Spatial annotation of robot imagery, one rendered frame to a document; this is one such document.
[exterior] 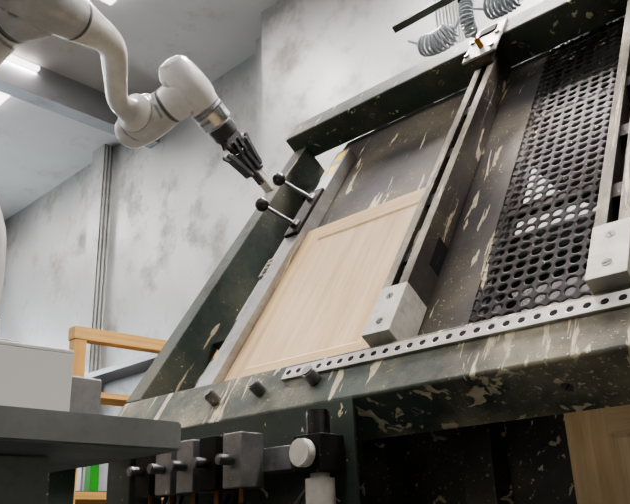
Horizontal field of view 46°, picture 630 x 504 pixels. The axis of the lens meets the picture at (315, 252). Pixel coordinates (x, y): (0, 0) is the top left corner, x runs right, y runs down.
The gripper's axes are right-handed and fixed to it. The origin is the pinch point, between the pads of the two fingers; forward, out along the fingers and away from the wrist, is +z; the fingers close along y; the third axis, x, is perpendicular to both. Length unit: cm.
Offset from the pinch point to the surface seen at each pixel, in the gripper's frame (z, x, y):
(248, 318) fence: 11, 12, 48
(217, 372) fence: 11, 12, 65
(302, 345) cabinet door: 14, 33, 60
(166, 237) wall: 157, -509, -385
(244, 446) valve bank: 7, 42, 92
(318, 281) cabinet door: 13.8, 27.7, 37.7
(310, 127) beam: 5.3, -5.9, -41.5
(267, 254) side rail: 19.1, -11.3, 5.9
